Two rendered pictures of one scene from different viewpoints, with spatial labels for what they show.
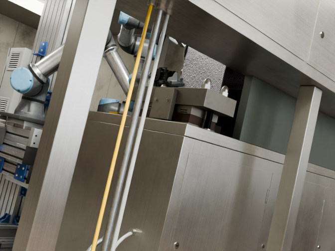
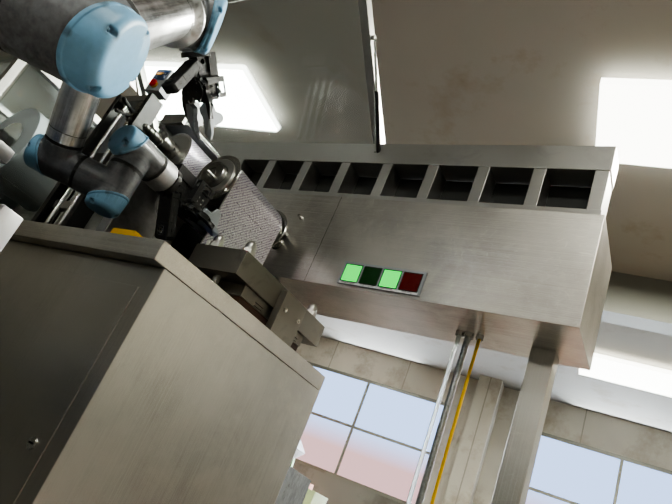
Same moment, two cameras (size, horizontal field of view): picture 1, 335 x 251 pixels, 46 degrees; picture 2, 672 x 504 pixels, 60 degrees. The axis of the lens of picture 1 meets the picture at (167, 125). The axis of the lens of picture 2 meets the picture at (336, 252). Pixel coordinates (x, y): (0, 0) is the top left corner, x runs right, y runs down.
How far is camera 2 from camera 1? 2.15 m
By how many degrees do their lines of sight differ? 99
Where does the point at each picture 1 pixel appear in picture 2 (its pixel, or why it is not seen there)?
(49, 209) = not seen: outside the picture
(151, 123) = (293, 357)
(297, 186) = not seen: hidden behind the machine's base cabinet
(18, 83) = (115, 70)
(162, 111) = (287, 334)
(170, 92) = (301, 311)
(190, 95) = (309, 325)
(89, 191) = (158, 450)
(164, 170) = (292, 430)
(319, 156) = not seen: hidden behind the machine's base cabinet
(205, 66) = (248, 232)
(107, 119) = (228, 309)
